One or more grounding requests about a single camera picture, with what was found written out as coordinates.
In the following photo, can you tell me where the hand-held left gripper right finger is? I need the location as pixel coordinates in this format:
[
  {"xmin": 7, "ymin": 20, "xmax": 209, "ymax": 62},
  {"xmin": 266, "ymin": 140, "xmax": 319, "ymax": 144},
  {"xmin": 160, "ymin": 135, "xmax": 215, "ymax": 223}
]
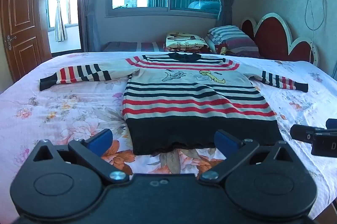
[{"xmin": 198, "ymin": 130, "xmax": 295, "ymax": 187}]

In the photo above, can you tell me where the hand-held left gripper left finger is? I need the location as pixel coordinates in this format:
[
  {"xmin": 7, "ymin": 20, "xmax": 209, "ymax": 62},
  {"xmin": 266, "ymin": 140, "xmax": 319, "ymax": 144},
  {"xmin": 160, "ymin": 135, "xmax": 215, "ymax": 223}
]
[{"xmin": 33, "ymin": 128, "xmax": 130, "ymax": 187}]

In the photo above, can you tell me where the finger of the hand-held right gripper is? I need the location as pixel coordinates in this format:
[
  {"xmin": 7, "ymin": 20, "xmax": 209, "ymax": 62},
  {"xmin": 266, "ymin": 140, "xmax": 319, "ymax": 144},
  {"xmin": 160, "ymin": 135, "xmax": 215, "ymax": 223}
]
[{"xmin": 290, "ymin": 124, "xmax": 326, "ymax": 143}]

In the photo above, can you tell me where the striped knit sweater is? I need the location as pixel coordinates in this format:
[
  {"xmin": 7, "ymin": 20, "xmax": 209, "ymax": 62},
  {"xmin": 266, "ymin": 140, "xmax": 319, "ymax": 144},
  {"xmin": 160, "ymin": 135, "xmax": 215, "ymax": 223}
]
[{"xmin": 39, "ymin": 52, "xmax": 309, "ymax": 156}]

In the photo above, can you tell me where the floral white bedsheet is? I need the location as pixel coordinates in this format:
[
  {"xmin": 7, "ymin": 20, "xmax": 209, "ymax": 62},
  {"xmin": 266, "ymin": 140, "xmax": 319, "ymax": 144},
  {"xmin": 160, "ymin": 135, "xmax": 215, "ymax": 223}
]
[{"xmin": 0, "ymin": 51, "xmax": 337, "ymax": 224}]

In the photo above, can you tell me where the red patterned pillow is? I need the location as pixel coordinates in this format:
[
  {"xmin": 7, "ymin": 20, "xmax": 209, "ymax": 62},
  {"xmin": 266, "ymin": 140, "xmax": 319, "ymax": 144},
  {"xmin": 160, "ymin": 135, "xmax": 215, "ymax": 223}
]
[{"xmin": 214, "ymin": 41, "xmax": 264, "ymax": 58}]

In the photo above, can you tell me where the grey striped bedding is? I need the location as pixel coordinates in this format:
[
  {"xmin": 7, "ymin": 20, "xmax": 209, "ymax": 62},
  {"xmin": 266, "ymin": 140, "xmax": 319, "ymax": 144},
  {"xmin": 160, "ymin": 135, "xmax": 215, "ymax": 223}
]
[{"xmin": 101, "ymin": 41, "xmax": 167, "ymax": 53}]

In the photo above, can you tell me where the red and white headboard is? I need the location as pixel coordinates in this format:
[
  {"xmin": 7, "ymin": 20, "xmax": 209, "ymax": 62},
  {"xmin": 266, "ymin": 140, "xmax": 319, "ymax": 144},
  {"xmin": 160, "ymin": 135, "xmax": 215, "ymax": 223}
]
[{"xmin": 241, "ymin": 12, "xmax": 320, "ymax": 67}]

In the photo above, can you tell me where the striped pillow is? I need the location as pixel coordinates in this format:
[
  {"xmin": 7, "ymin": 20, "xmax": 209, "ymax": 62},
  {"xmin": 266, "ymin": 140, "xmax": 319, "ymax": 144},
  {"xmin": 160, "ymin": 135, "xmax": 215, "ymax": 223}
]
[{"xmin": 205, "ymin": 25, "xmax": 260, "ymax": 55}]

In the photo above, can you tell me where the brown wooden door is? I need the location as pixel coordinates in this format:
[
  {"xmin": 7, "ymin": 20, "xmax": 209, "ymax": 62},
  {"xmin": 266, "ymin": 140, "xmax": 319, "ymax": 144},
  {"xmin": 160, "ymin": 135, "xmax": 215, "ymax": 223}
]
[{"xmin": 0, "ymin": 0, "xmax": 52, "ymax": 83}]

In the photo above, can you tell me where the white sheer curtain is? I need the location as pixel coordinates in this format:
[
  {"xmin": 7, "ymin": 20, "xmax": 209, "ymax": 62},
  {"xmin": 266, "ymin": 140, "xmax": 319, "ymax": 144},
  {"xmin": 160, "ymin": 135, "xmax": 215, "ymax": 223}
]
[{"xmin": 54, "ymin": 0, "xmax": 68, "ymax": 43}]

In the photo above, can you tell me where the metal door handle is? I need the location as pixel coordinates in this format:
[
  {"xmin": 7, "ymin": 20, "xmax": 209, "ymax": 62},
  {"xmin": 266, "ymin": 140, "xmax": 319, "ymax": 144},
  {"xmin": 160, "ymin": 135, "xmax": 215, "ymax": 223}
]
[{"xmin": 4, "ymin": 34, "xmax": 17, "ymax": 51}]

